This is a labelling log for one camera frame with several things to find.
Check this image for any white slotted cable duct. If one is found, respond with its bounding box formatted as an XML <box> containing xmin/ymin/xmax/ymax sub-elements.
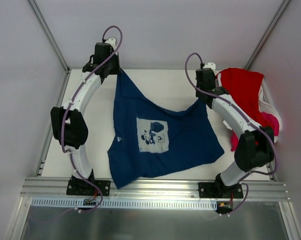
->
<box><xmin>30</xmin><ymin>197</ymin><xmax>218</xmax><ymax>211</ymax></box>

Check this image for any blue t shirt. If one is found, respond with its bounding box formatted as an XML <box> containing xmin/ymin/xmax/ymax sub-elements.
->
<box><xmin>107</xmin><ymin>71</ymin><xmax>224</xmax><ymax>188</ymax></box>

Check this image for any white laundry basket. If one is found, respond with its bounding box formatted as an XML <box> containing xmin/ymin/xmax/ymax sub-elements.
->
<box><xmin>217</xmin><ymin>71</ymin><xmax>283</xmax><ymax>152</ymax></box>

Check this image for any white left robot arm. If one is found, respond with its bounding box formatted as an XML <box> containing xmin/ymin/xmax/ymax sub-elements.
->
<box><xmin>50</xmin><ymin>38</ymin><xmax>120</xmax><ymax>196</ymax></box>

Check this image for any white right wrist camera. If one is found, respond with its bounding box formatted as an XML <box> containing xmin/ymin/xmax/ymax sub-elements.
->
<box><xmin>203</xmin><ymin>62</ymin><xmax>217</xmax><ymax>74</ymax></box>

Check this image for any red t shirt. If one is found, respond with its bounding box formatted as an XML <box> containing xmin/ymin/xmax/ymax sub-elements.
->
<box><xmin>216</xmin><ymin>68</ymin><xmax>278</xmax><ymax>129</ymax></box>

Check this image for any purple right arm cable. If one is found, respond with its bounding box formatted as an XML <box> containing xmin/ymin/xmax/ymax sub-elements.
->
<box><xmin>184</xmin><ymin>52</ymin><xmax>279</xmax><ymax>218</ymax></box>

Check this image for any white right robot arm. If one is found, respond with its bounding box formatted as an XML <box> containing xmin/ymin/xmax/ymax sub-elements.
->
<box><xmin>195</xmin><ymin>68</ymin><xmax>275</xmax><ymax>198</ymax></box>

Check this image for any pink t shirt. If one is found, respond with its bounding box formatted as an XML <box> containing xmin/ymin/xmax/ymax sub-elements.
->
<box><xmin>230</xmin><ymin>112</ymin><xmax>280</xmax><ymax>153</ymax></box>

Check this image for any right aluminium frame post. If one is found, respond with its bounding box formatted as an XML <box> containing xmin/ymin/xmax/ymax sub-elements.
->
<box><xmin>244</xmin><ymin>0</ymin><xmax>292</xmax><ymax>71</ymax></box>

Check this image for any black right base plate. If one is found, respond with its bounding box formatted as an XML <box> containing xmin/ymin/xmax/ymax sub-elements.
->
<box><xmin>198</xmin><ymin>182</ymin><xmax>244</xmax><ymax>199</ymax></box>

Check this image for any left aluminium frame post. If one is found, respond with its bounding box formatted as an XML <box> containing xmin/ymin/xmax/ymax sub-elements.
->
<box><xmin>26</xmin><ymin>0</ymin><xmax>70</xmax><ymax>73</ymax></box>

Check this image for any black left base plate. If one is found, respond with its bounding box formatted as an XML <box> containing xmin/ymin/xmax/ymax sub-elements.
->
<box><xmin>66</xmin><ymin>178</ymin><xmax>111</xmax><ymax>197</ymax></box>

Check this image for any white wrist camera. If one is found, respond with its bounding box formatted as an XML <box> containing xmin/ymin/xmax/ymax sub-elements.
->
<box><xmin>203</xmin><ymin>62</ymin><xmax>217</xmax><ymax>74</ymax></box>
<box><xmin>105</xmin><ymin>37</ymin><xmax>117</xmax><ymax>51</ymax></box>

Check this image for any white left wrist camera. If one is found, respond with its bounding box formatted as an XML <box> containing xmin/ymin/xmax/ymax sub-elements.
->
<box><xmin>105</xmin><ymin>37</ymin><xmax>117</xmax><ymax>51</ymax></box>

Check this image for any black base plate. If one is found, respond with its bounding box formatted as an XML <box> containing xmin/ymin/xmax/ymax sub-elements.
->
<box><xmin>66</xmin><ymin>178</ymin><xmax>111</xmax><ymax>197</ymax></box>
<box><xmin>198</xmin><ymin>182</ymin><xmax>244</xmax><ymax>199</ymax></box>

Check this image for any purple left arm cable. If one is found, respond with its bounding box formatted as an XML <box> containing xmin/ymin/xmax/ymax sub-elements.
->
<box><xmin>60</xmin><ymin>25</ymin><xmax>124</xmax><ymax>213</ymax></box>

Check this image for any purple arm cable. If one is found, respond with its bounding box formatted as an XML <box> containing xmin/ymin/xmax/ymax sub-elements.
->
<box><xmin>184</xmin><ymin>52</ymin><xmax>279</xmax><ymax>218</ymax></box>
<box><xmin>60</xmin><ymin>25</ymin><xmax>124</xmax><ymax>213</ymax></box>

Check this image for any aluminium mounting rail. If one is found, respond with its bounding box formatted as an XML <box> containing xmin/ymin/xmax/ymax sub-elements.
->
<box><xmin>20</xmin><ymin>177</ymin><xmax>291</xmax><ymax>202</ymax></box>

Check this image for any aluminium frame post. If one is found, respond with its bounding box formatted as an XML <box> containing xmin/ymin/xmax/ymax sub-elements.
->
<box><xmin>26</xmin><ymin>0</ymin><xmax>70</xmax><ymax>73</ymax></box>
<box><xmin>244</xmin><ymin>0</ymin><xmax>292</xmax><ymax>71</ymax></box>

